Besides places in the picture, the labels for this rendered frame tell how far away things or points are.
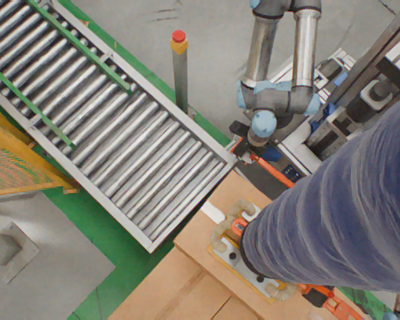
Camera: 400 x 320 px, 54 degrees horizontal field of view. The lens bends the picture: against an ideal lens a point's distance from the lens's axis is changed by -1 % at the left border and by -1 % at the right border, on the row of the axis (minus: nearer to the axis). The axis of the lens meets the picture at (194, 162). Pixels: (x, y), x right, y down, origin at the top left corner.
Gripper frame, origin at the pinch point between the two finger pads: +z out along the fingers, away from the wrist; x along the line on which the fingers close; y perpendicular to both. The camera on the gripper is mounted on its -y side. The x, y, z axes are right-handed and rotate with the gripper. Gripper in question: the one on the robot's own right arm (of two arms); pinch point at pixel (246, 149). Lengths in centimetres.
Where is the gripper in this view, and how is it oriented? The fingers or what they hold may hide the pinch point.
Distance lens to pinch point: 162.5
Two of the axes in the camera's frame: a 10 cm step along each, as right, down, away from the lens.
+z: 0.0, 2.7, 9.6
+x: 6.4, -7.4, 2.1
